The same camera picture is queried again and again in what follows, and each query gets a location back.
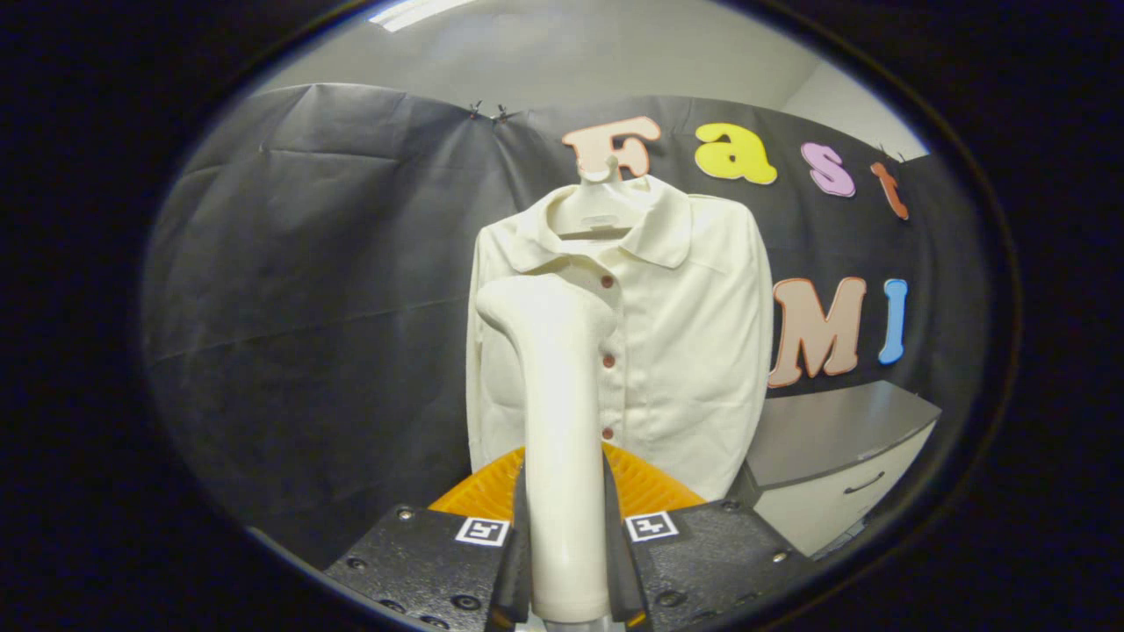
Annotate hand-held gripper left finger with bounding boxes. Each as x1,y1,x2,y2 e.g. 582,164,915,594
323,444,534,632

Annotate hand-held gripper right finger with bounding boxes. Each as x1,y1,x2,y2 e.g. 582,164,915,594
602,442,815,632

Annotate white garment steamer head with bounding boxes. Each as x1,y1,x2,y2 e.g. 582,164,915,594
474,273,618,625

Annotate cream button-up shirt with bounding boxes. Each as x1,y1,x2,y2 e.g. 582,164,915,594
465,174,776,504

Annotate white cabinet with grey top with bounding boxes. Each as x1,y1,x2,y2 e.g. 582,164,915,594
727,379,943,559

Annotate ceiling light panel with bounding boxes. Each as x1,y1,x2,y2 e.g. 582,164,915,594
369,0,482,33

